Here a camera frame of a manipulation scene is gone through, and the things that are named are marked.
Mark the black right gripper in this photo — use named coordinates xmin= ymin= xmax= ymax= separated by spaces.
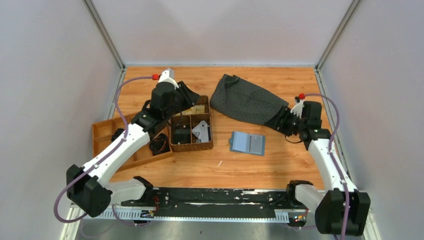
xmin=264 ymin=106 xmax=306 ymax=137

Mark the woven wicker basket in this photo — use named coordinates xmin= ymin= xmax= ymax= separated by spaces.
xmin=169 ymin=95 xmax=214 ymax=152

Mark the wooden compartment tray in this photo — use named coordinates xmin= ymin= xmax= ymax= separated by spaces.
xmin=84 ymin=114 xmax=174 ymax=174

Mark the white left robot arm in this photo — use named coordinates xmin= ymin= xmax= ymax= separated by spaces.
xmin=57 ymin=68 xmax=200 ymax=218

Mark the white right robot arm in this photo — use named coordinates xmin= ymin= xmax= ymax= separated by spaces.
xmin=265 ymin=93 xmax=371 ymax=240

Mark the black rolled tie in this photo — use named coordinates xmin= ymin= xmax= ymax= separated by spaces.
xmin=110 ymin=128 xmax=125 ymax=143

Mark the dark grey dotted cloth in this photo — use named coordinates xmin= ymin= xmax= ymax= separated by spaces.
xmin=210 ymin=74 xmax=289 ymax=126

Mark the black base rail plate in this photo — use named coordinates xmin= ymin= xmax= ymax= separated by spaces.
xmin=121 ymin=187 xmax=307 ymax=219

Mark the teal leather card holder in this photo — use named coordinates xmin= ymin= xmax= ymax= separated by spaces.
xmin=228 ymin=131 xmax=256 ymax=155

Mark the black rolled belt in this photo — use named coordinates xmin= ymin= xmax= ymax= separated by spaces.
xmin=149 ymin=133 xmax=170 ymax=156

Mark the grey card in holder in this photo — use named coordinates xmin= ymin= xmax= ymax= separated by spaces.
xmin=249 ymin=134 xmax=266 ymax=156

